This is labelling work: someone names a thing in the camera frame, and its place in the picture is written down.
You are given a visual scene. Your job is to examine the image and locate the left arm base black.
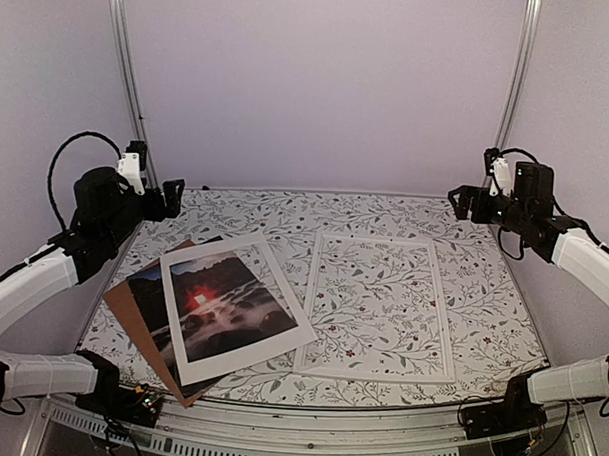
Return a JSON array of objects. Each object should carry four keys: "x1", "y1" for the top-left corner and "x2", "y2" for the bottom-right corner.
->
[{"x1": 75, "y1": 384, "x2": 163, "y2": 428}]

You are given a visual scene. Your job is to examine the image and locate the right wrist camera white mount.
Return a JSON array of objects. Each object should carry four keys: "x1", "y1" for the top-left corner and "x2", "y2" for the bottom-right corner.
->
[{"x1": 484, "y1": 147, "x2": 512, "y2": 197}]

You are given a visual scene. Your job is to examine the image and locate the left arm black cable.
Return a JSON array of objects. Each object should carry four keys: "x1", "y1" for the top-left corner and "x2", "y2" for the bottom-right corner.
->
[{"x1": 45, "y1": 131, "x2": 127, "y2": 232}]

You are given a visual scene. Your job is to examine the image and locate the left aluminium corner post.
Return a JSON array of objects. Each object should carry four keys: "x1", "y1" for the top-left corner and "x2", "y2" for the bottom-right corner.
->
[{"x1": 98, "y1": 0, "x2": 169, "y2": 190}]

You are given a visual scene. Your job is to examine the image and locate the aluminium corner post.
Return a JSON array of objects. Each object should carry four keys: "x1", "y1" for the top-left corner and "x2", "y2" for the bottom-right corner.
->
[
  {"x1": 495, "y1": 0, "x2": 543, "y2": 149},
  {"x1": 98, "y1": 0, "x2": 169, "y2": 190}
]

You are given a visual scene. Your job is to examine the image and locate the landscape photo print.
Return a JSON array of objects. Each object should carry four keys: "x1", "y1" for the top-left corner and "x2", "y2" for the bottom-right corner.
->
[{"x1": 121, "y1": 231, "x2": 225, "y2": 399}]

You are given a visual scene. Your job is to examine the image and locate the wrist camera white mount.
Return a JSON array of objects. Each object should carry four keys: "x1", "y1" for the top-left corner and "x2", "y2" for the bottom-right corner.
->
[
  {"x1": 117, "y1": 140, "x2": 147, "y2": 195},
  {"x1": 484, "y1": 147, "x2": 512, "y2": 197}
]

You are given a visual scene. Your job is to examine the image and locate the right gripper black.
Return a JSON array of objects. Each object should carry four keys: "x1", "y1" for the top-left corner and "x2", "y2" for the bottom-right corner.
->
[{"x1": 447, "y1": 184, "x2": 531, "y2": 235}]

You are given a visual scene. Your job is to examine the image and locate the brown cardboard backing board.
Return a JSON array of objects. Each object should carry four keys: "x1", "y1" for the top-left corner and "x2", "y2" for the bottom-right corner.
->
[{"x1": 99, "y1": 236, "x2": 211, "y2": 410}]

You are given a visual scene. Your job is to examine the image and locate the white picture frame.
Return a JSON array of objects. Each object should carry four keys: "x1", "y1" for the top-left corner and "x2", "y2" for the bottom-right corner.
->
[{"x1": 294, "y1": 232, "x2": 456, "y2": 385}]

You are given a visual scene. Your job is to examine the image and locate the front aluminium slotted rail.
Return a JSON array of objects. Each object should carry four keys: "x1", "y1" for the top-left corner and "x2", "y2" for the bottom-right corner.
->
[{"x1": 19, "y1": 395, "x2": 602, "y2": 456}]

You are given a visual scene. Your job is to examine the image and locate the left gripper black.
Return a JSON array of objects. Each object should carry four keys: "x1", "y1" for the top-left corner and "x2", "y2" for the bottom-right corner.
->
[{"x1": 101, "y1": 176, "x2": 185, "y2": 250}]

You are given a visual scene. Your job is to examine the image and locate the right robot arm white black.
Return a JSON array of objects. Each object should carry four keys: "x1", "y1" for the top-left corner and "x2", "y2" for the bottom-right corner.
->
[{"x1": 448, "y1": 156, "x2": 609, "y2": 431}]

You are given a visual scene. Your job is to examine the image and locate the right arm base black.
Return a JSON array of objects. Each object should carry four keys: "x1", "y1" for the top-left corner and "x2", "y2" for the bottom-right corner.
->
[{"x1": 457, "y1": 396, "x2": 547, "y2": 456}]

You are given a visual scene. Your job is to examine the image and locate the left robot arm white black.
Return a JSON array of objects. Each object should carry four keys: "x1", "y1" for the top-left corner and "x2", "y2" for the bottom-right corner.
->
[{"x1": 0, "y1": 167, "x2": 185, "y2": 415}]

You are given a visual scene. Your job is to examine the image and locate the right aluminium corner post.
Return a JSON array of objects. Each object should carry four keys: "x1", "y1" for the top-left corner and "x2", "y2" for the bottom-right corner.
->
[{"x1": 495, "y1": 0, "x2": 543, "y2": 149}]

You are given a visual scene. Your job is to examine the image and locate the white mat with clear sheet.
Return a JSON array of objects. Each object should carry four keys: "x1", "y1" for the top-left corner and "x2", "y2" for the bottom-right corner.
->
[{"x1": 160, "y1": 232, "x2": 317, "y2": 385}]

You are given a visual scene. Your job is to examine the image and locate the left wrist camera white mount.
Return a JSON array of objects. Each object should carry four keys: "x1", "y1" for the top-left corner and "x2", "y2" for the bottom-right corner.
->
[{"x1": 117, "y1": 140, "x2": 147, "y2": 195}]

